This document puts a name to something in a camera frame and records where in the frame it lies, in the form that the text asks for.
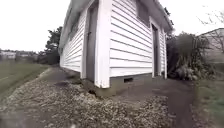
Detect white wooden building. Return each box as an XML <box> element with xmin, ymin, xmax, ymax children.
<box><xmin>57</xmin><ymin>0</ymin><xmax>175</xmax><ymax>98</ymax></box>

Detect grey asphalt path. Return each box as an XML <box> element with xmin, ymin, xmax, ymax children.
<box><xmin>0</xmin><ymin>64</ymin><xmax>198</xmax><ymax>128</ymax></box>

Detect wood of dark trees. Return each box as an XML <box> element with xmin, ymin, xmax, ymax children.
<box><xmin>36</xmin><ymin>25</ymin><xmax>64</xmax><ymax>66</ymax></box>

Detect grass field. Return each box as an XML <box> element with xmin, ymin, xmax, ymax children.
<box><xmin>0</xmin><ymin>59</ymin><xmax>51</xmax><ymax>101</ymax></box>

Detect green bush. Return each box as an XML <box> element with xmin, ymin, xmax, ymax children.
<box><xmin>165</xmin><ymin>31</ymin><xmax>216</xmax><ymax>82</ymax></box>

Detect distant buildings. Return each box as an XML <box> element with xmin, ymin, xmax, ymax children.
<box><xmin>0</xmin><ymin>49</ymin><xmax>39</xmax><ymax>63</ymax></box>

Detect grey building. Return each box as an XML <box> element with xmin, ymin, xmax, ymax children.
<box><xmin>198</xmin><ymin>27</ymin><xmax>224</xmax><ymax>66</ymax></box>

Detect grass verge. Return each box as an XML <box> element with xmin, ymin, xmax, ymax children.
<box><xmin>191</xmin><ymin>64</ymin><xmax>224</xmax><ymax>128</ymax></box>

